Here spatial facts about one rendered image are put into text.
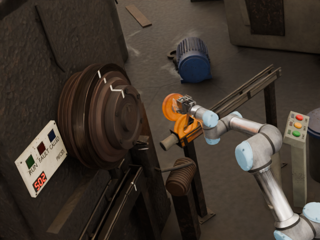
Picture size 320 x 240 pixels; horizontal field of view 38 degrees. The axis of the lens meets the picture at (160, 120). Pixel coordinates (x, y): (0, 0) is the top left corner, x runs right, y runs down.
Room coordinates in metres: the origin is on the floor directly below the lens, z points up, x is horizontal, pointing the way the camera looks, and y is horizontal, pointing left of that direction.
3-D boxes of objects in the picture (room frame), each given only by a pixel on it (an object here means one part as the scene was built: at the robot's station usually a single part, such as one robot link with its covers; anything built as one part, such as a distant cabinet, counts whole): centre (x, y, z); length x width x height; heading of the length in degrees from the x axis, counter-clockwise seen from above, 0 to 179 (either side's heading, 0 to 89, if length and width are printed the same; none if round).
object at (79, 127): (1.75, 0.23, 1.11); 0.47 x 0.06 x 0.47; 152
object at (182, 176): (1.98, -0.04, 0.27); 0.22 x 0.13 x 0.53; 152
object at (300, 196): (2.01, -0.74, 0.31); 0.24 x 0.16 x 0.62; 152
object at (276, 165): (2.05, -0.58, 0.26); 0.12 x 0.12 x 0.52
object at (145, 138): (1.97, 0.13, 0.68); 0.11 x 0.08 x 0.24; 62
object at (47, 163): (1.50, 0.48, 1.15); 0.26 x 0.02 x 0.18; 152
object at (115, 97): (1.71, 0.14, 1.11); 0.28 x 0.06 x 0.28; 152
